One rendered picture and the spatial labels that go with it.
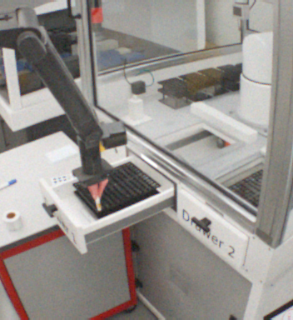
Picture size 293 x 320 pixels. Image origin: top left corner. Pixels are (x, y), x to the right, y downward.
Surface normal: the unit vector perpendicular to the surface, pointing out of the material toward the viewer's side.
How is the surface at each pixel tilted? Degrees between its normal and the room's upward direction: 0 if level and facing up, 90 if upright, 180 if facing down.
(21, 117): 90
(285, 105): 90
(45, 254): 90
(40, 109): 90
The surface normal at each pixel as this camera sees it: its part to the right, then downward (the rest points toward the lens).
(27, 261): 0.56, 0.41
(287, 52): -0.83, 0.33
